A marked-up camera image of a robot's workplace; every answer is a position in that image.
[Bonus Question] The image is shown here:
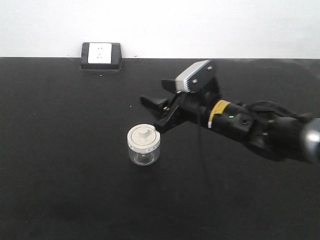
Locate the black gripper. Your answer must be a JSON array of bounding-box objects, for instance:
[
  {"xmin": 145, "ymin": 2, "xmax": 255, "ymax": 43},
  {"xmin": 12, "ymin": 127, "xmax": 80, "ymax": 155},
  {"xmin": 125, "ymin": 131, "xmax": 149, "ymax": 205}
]
[{"xmin": 139, "ymin": 76, "xmax": 221, "ymax": 134}]

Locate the glass jar with white lid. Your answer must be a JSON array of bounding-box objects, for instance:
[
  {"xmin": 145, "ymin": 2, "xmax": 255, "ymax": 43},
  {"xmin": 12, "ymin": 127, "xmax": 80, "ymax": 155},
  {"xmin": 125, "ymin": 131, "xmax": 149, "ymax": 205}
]
[{"xmin": 127, "ymin": 124, "xmax": 161, "ymax": 166}]

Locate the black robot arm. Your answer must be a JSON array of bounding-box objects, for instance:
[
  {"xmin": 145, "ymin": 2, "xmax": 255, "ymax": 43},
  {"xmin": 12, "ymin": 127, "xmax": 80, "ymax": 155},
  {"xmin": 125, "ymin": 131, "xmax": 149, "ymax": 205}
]
[{"xmin": 140, "ymin": 77, "xmax": 320, "ymax": 165}]

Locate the black white power outlet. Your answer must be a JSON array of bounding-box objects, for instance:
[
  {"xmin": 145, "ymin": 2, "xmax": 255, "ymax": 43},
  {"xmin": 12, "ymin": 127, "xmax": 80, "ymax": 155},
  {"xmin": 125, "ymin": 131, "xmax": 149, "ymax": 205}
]
[{"xmin": 80, "ymin": 42, "xmax": 123, "ymax": 71}]

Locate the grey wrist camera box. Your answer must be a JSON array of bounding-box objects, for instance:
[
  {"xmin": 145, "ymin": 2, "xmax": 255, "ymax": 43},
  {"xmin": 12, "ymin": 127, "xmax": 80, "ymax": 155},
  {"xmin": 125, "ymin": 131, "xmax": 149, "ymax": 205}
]
[{"xmin": 174, "ymin": 59, "xmax": 216, "ymax": 93}]

